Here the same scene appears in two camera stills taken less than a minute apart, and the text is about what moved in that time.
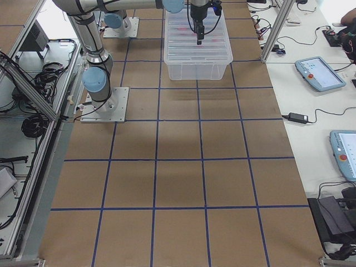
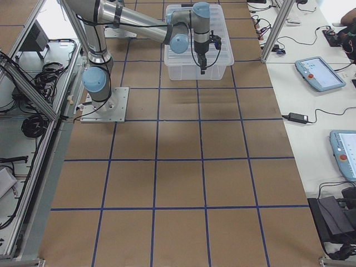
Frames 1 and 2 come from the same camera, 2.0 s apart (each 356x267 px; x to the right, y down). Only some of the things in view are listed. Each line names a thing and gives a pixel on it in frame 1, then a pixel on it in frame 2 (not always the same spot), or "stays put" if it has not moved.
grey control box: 36,40 stays put
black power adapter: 296,117 stays put
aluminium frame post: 285,9 stays put
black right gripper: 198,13 to 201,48
